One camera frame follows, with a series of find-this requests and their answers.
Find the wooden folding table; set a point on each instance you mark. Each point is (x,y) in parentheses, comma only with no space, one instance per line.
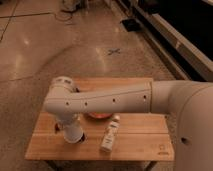
(139,138)

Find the orange ceramic bowl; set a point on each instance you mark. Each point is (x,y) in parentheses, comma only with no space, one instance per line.
(99,116)

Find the brown oblong object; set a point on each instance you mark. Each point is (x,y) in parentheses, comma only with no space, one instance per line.
(56,128)

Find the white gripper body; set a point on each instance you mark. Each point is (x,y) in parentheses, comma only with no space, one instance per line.
(69,124)

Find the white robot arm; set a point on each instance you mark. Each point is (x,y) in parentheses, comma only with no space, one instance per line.
(190,101)

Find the white plastic bottle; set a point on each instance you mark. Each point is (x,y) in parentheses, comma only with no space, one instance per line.
(110,134)

